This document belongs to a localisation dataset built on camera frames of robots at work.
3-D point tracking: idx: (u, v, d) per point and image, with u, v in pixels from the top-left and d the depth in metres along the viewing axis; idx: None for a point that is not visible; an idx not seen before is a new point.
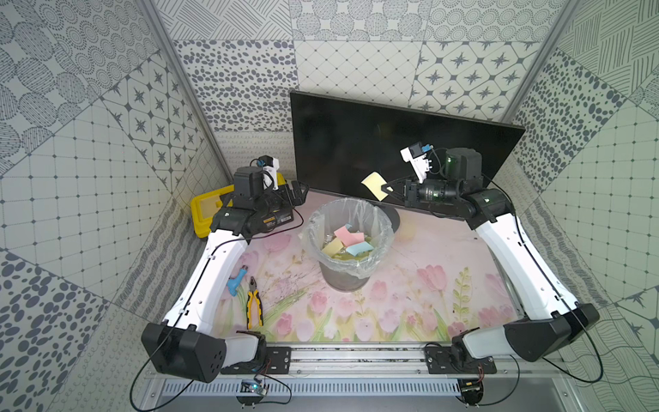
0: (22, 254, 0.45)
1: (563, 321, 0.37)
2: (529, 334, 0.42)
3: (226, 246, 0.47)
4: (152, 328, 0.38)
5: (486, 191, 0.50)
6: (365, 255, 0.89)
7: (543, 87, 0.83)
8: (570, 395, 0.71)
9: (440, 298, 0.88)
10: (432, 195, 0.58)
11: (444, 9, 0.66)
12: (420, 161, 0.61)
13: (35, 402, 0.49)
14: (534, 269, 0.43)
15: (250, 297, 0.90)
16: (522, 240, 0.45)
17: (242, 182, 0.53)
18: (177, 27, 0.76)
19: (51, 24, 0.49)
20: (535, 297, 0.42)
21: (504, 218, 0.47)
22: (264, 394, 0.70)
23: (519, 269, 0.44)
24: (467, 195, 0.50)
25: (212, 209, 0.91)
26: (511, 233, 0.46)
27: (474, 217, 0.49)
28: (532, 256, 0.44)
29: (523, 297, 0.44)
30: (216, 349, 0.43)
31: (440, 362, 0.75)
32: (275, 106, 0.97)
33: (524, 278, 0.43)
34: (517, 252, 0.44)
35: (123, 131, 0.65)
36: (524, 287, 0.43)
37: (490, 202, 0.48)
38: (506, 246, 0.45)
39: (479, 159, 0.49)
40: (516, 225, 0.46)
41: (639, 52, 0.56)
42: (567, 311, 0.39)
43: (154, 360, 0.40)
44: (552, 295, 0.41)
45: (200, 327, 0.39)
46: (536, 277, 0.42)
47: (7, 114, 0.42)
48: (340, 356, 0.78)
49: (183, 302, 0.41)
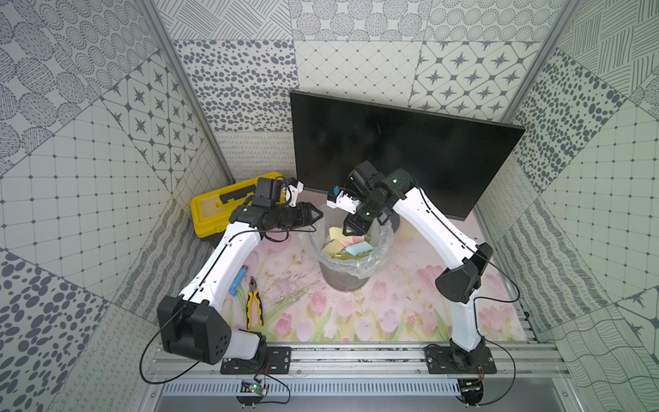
0: (22, 254, 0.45)
1: (471, 263, 0.48)
2: (451, 282, 0.52)
3: (243, 236, 0.51)
4: (166, 300, 0.41)
5: (394, 173, 0.56)
6: (365, 255, 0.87)
7: (543, 87, 0.83)
8: (570, 395, 0.71)
9: (440, 298, 0.88)
10: (367, 216, 0.68)
11: (444, 9, 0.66)
12: (344, 198, 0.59)
13: (35, 402, 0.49)
14: (440, 228, 0.51)
15: (250, 297, 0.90)
16: (431, 208, 0.53)
17: (263, 185, 0.60)
18: (177, 27, 0.76)
19: (51, 24, 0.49)
20: (450, 251, 0.50)
21: (411, 192, 0.54)
22: (264, 394, 0.70)
23: (431, 232, 0.53)
24: (377, 186, 0.55)
25: (212, 208, 0.92)
26: (420, 204, 0.53)
27: (389, 199, 0.56)
28: (439, 220, 0.52)
29: (439, 252, 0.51)
30: (222, 333, 0.44)
31: (440, 362, 0.75)
32: (275, 106, 0.97)
33: (436, 237, 0.52)
34: (427, 220, 0.52)
35: (123, 131, 0.65)
36: (439, 245, 0.52)
37: (399, 182, 0.55)
38: (418, 216, 0.53)
39: (368, 161, 0.62)
40: (423, 196, 0.54)
41: (640, 52, 0.56)
42: (472, 254, 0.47)
43: (163, 336, 0.42)
44: (459, 246, 0.50)
45: (213, 304, 0.42)
46: (445, 235, 0.51)
47: (7, 114, 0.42)
48: (340, 356, 0.78)
49: (198, 280, 0.44)
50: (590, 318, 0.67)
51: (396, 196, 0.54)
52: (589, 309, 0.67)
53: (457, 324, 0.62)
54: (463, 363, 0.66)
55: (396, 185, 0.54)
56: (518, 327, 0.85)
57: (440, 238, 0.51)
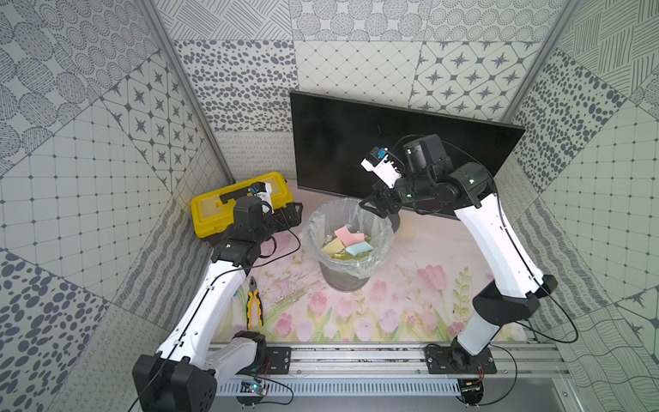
0: (22, 254, 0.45)
1: (535, 299, 0.42)
2: (505, 310, 0.45)
3: (226, 278, 0.48)
4: (144, 360, 0.38)
5: (467, 169, 0.44)
6: (365, 255, 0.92)
7: (543, 87, 0.83)
8: (570, 395, 0.71)
9: (440, 298, 0.88)
10: (406, 196, 0.56)
11: (444, 9, 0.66)
12: (385, 166, 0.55)
13: (35, 402, 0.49)
14: (511, 252, 0.43)
15: (250, 297, 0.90)
16: (504, 224, 0.43)
17: (242, 215, 0.54)
18: (177, 27, 0.76)
19: (51, 24, 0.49)
20: (511, 279, 0.43)
21: (488, 200, 0.43)
22: (264, 394, 0.70)
23: (497, 251, 0.43)
24: (443, 181, 0.44)
25: (211, 208, 0.91)
26: (494, 217, 0.43)
27: (457, 199, 0.44)
28: (510, 239, 0.43)
29: (498, 274, 0.45)
30: (207, 387, 0.41)
31: (440, 362, 0.75)
32: (275, 106, 0.97)
33: (500, 260, 0.44)
34: (498, 238, 0.43)
35: (123, 131, 0.65)
36: (500, 269, 0.44)
37: (476, 183, 0.43)
38: (489, 233, 0.43)
39: (438, 137, 0.47)
40: (498, 208, 0.44)
41: (640, 52, 0.56)
42: (537, 288, 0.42)
43: (142, 396, 0.38)
44: (526, 275, 0.43)
45: (193, 360, 0.39)
46: (514, 261, 0.43)
47: (7, 114, 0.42)
48: (340, 356, 0.78)
49: (178, 332, 0.41)
50: (589, 318, 0.67)
51: (468, 201, 0.42)
52: (589, 309, 0.67)
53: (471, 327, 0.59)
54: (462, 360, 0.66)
55: (474, 186, 0.43)
56: (518, 327, 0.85)
57: (510, 262, 0.43)
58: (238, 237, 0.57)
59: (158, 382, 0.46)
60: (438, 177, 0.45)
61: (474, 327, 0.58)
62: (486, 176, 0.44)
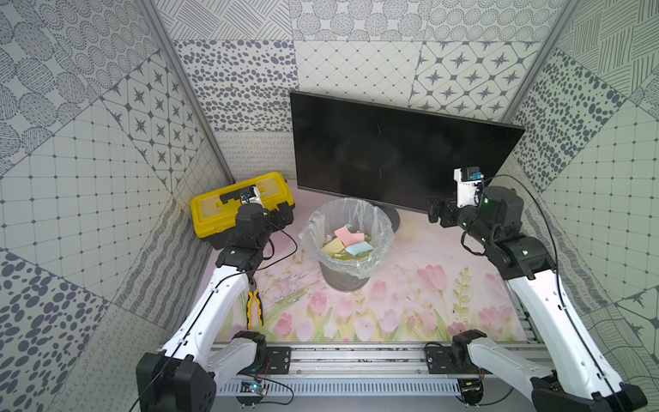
0: (23, 254, 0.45)
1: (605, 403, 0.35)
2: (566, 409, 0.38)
3: (230, 281, 0.50)
4: (147, 359, 0.38)
5: (529, 244, 0.45)
6: (365, 255, 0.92)
7: (543, 87, 0.83)
8: None
9: (440, 298, 0.88)
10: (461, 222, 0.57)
11: (444, 9, 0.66)
12: (469, 187, 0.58)
13: (35, 402, 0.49)
14: (574, 337, 0.39)
15: (251, 297, 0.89)
16: (563, 304, 0.41)
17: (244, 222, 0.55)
18: (177, 27, 0.76)
19: (51, 24, 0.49)
20: (575, 372, 0.38)
21: (544, 274, 0.43)
22: (264, 394, 0.70)
23: (555, 333, 0.40)
24: (500, 242, 0.46)
25: (211, 208, 0.91)
26: (552, 293, 0.42)
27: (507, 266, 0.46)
28: (572, 324, 0.40)
29: (560, 364, 0.40)
30: (207, 390, 0.41)
31: (440, 362, 0.75)
32: (275, 106, 0.97)
33: (559, 344, 0.40)
34: (556, 317, 0.40)
35: (123, 131, 0.65)
36: (563, 357, 0.39)
37: (529, 256, 0.44)
38: (545, 309, 0.41)
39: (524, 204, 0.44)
40: (557, 286, 0.42)
41: (640, 52, 0.56)
42: (609, 393, 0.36)
43: (142, 397, 0.38)
44: (595, 374, 0.37)
45: (196, 358, 0.39)
46: (577, 350, 0.38)
47: (7, 114, 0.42)
48: (340, 356, 0.78)
49: (183, 332, 0.42)
50: (589, 318, 0.67)
51: (518, 270, 0.43)
52: (589, 309, 0.67)
53: (496, 363, 0.56)
54: (461, 355, 0.67)
55: (528, 258, 0.44)
56: (518, 327, 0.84)
57: (571, 347, 0.39)
58: (240, 244, 0.59)
59: (160, 383, 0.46)
60: (500, 237, 0.49)
61: (500, 364, 0.54)
62: (544, 252, 0.45)
